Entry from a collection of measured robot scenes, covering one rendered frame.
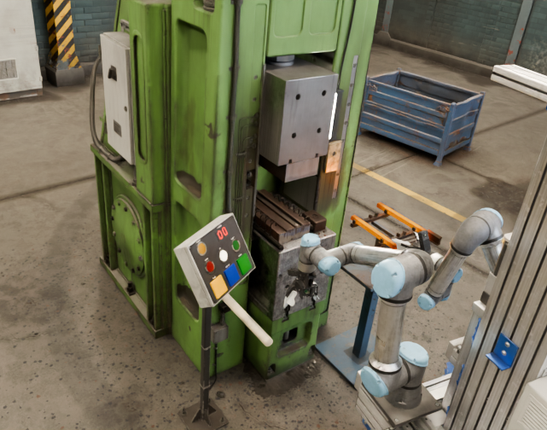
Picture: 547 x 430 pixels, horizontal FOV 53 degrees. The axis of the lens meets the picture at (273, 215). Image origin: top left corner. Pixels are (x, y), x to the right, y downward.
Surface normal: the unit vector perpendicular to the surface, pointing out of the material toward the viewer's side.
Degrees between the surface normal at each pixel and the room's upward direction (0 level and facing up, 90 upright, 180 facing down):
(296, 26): 90
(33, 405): 0
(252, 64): 90
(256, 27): 90
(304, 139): 90
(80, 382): 0
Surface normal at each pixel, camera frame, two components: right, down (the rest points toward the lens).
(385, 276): -0.82, 0.10
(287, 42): 0.58, 0.45
